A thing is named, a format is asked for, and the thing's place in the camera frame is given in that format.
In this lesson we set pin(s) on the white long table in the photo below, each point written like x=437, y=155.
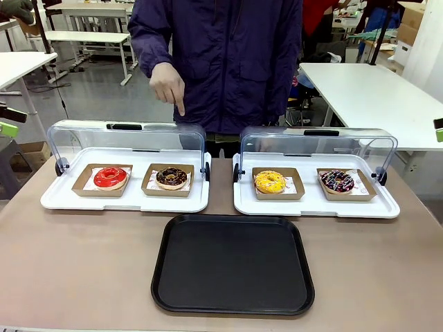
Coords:
x=90, y=7

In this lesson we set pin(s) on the yellow glazed donut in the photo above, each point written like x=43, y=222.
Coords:
x=263, y=185

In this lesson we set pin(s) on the red glazed donut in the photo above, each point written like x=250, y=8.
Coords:
x=102, y=183

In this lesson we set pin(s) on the person's left forearm navy sleeve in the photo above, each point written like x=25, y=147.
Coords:
x=285, y=90

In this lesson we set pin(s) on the clear display case lid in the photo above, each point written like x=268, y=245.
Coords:
x=311, y=145
x=138, y=138

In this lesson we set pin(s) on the person's navy jacket torso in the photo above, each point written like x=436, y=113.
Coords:
x=225, y=62

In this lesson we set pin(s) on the large white table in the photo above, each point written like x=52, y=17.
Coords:
x=373, y=97

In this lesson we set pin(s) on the black green-padded left gripper finger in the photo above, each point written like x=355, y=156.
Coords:
x=8, y=129
x=12, y=114

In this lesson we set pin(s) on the black stand pole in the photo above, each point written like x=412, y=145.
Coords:
x=42, y=24
x=379, y=34

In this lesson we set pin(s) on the person in red top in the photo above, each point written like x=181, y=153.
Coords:
x=318, y=17

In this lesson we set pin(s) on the white bench table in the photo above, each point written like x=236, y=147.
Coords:
x=86, y=36

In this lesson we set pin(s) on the person's dark trousers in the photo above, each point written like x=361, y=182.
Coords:
x=221, y=145

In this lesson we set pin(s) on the person's right hand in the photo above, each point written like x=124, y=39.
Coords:
x=166, y=84

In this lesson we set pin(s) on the black plastic serving tray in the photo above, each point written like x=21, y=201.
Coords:
x=232, y=266

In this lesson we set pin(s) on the stacked cardboard boxes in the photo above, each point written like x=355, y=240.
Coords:
x=408, y=31

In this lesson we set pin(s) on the small white table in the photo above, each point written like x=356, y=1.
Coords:
x=20, y=65

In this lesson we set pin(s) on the person's right forearm navy sleeve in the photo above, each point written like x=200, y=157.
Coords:
x=150, y=52

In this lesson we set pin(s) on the chocolate nut-sprinkled donut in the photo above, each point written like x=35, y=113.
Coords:
x=162, y=178

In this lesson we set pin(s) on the black green-padded right gripper finger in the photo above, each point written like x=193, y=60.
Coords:
x=439, y=124
x=439, y=135

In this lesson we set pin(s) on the brown cardboard donut box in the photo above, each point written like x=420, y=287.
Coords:
x=280, y=197
x=166, y=193
x=368, y=193
x=97, y=193

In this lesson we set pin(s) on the white display case base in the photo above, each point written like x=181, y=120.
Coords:
x=311, y=208
x=135, y=204

